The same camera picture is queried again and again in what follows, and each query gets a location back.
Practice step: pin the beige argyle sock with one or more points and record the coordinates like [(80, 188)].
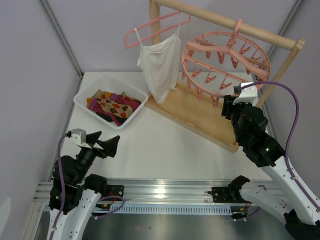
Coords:
[(99, 95), (111, 106)]

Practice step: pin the wooden clothes rack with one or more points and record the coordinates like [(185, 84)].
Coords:
[(200, 116)]

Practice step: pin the white plastic basket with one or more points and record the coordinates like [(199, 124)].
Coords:
[(93, 81)]

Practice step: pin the pink round clip hanger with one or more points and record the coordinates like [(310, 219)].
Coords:
[(215, 62)]

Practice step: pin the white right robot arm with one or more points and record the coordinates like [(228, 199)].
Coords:
[(296, 212)]

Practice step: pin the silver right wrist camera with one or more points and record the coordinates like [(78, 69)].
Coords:
[(245, 92)]

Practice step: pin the magenta striped sock yellow cuff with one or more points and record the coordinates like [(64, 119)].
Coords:
[(94, 106)]

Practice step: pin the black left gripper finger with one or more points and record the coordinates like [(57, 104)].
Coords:
[(92, 138), (110, 146)]

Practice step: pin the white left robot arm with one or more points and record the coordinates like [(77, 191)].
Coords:
[(74, 193)]

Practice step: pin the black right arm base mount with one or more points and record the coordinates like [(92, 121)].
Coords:
[(224, 195)]

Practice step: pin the pink clothes hanger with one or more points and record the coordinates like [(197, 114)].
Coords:
[(157, 31)]

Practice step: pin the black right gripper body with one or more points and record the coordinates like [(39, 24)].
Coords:
[(229, 107)]

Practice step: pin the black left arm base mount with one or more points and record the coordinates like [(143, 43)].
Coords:
[(116, 191)]

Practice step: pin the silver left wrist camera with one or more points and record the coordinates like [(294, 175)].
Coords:
[(77, 136)]

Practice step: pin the aluminium mounting rail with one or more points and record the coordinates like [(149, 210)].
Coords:
[(167, 191)]

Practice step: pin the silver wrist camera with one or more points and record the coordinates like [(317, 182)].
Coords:
[(245, 92), (77, 136)]

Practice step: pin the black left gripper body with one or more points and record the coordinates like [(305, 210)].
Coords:
[(97, 147)]

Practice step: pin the white slotted cable duct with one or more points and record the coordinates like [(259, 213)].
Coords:
[(175, 209)]

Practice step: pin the white camisole top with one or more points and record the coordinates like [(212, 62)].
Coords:
[(160, 64)]

